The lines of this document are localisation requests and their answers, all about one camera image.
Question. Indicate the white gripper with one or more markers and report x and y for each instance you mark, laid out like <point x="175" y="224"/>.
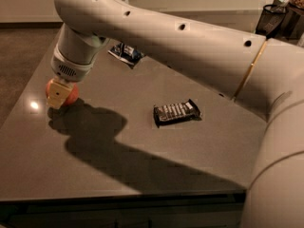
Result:
<point x="72" y="67"/>

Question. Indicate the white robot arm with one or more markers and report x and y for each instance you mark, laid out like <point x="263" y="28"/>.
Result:
<point x="263" y="75"/>

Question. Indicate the blue white chip bag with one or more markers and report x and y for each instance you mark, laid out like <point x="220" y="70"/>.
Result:
<point x="126" y="54"/>

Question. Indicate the black chocolate bar wrapper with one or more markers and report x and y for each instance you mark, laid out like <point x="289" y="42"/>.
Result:
<point x="176" y="113"/>

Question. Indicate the black mesh pen cup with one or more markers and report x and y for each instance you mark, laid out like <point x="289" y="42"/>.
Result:
<point x="270" y="20"/>

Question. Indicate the dark box with snacks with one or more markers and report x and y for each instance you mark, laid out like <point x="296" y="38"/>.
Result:
<point x="292" y="25"/>

